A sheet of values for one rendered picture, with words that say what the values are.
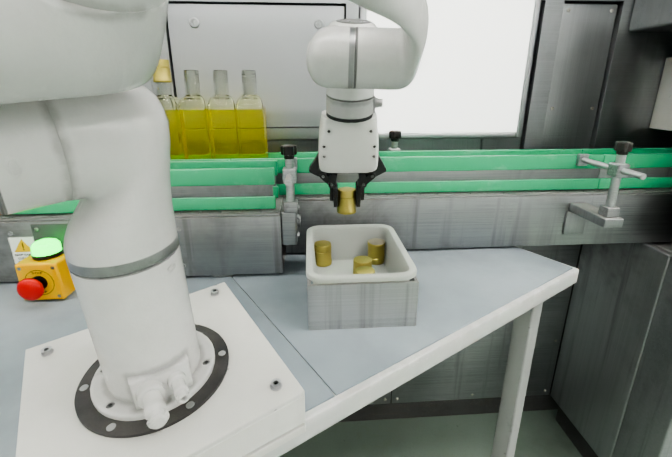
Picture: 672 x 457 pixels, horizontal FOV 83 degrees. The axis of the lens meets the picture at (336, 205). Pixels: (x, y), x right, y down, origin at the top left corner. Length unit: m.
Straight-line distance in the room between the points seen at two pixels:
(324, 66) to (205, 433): 0.41
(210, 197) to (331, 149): 0.26
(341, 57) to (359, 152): 0.19
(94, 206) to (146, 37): 0.16
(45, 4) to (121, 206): 0.16
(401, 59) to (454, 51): 0.54
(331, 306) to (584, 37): 0.94
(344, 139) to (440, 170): 0.31
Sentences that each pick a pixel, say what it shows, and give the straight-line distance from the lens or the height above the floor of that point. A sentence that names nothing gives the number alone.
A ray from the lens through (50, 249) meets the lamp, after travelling 0.83.
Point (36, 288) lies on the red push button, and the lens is 0.81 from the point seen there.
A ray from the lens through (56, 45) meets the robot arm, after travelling 0.27.
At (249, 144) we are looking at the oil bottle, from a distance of 0.83.
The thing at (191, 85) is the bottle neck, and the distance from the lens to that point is 0.86.
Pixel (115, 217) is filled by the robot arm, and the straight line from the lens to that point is 0.36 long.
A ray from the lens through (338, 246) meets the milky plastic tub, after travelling 0.78.
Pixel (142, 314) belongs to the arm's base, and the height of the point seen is 0.92.
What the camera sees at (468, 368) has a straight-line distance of 1.42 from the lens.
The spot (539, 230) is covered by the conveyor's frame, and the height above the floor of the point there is 0.79.
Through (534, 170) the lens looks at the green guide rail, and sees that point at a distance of 0.96.
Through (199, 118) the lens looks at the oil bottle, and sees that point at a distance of 0.85.
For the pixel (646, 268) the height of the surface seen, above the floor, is 0.69.
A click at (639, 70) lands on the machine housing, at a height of 1.15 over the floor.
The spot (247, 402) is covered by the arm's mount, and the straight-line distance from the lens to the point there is 0.45.
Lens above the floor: 1.12
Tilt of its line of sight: 18 degrees down
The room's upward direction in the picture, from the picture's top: straight up
